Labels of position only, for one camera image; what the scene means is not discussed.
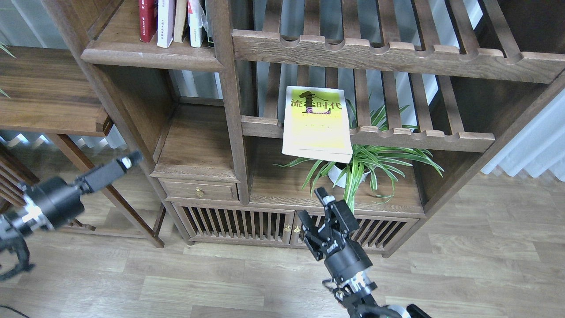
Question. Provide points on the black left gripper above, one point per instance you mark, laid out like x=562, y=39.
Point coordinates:
x=54, y=203

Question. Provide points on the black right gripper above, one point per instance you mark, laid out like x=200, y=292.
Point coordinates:
x=345, y=259

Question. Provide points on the yellow-green paperback book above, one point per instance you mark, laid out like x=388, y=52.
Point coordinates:
x=316, y=124

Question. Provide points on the red paperback book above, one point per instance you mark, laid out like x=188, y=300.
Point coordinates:
x=148, y=10

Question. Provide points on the white lilac paperback book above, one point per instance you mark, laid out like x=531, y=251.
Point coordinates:
x=165, y=22

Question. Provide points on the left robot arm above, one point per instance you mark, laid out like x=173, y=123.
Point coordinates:
x=14, y=241

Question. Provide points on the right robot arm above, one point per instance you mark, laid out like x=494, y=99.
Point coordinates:
x=360, y=303

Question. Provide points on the brass cabinet door knobs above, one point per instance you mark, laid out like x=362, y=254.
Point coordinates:
x=293, y=228

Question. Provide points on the spider plant in white pot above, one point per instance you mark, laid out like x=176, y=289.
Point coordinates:
x=368, y=158

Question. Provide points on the wooden side table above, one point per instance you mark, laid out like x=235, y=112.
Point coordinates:
x=48, y=93

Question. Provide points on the brass drawer knob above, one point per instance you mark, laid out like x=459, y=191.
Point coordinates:
x=199, y=192

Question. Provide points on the dark wooden bookshelf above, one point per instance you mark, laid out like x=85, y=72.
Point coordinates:
x=208, y=117

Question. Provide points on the dark upright book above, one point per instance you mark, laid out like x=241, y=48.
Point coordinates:
x=208, y=25

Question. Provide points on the white plastic-wrapped upright book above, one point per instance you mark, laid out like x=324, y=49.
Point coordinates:
x=196, y=22

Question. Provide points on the tan upright book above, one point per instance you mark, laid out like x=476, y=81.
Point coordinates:
x=181, y=14

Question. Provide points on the white curtain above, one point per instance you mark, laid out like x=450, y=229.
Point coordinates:
x=538, y=148

